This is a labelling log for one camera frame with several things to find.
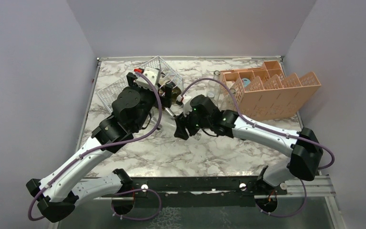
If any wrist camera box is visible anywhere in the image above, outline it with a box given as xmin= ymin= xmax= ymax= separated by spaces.
xmin=134 ymin=67 xmax=161 ymax=90
xmin=176 ymin=95 xmax=193 ymax=116

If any peach plastic crate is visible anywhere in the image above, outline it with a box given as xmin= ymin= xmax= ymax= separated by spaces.
xmin=220 ymin=61 xmax=321 ymax=121

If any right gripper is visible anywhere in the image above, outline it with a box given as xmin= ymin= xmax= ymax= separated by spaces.
xmin=174 ymin=105 xmax=212 ymax=140

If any green wine bottle front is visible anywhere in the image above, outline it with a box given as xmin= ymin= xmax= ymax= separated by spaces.
xmin=159 ymin=78 xmax=182 ymax=100

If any clear glass bottle back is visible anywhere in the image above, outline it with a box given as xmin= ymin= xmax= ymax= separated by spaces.
xmin=207 ymin=70 xmax=221 ymax=98

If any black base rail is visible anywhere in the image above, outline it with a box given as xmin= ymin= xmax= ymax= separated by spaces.
xmin=108 ymin=176 xmax=287 ymax=213

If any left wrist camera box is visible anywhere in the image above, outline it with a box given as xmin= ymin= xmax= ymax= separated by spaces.
xmin=134 ymin=67 xmax=161 ymax=90

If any green bottle silver neck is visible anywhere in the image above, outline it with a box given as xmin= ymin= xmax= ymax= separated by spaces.
xmin=164 ymin=107 xmax=175 ymax=117

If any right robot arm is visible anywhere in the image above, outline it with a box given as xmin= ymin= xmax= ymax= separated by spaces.
xmin=174 ymin=95 xmax=323 ymax=194

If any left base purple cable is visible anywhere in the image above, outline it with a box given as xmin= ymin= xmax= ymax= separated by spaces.
xmin=111 ymin=189 xmax=163 ymax=222

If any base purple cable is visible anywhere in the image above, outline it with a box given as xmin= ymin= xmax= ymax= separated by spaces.
xmin=254 ymin=180 xmax=307 ymax=219
xmin=111 ymin=189 xmax=163 ymax=222

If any clear bottle silver cap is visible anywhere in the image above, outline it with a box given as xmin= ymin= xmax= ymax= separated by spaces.
xmin=206 ymin=92 xmax=215 ymax=101

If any white wire wine rack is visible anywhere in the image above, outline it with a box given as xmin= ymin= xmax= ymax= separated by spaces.
xmin=97 ymin=56 xmax=184 ymax=112

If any clear glass bottle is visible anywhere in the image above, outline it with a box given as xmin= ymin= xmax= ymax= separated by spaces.
xmin=207 ymin=70 xmax=221 ymax=98
xmin=147 ymin=114 xmax=176 ymax=136
xmin=221 ymin=88 xmax=236 ymax=111

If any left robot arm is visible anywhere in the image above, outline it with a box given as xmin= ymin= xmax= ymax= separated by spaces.
xmin=26 ymin=69 xmax=162 ymax=222

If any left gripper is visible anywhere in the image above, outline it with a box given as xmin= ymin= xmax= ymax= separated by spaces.
xmin=128 ymin=74 xmax=173 ymax=131

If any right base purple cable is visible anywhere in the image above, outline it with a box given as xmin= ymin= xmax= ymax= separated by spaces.
xmin=254 ymin=180 xmax=307 ymax=219

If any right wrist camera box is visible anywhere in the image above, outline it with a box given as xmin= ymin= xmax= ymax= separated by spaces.
xmin=176 ymin=95 xmax=193 ymax=116

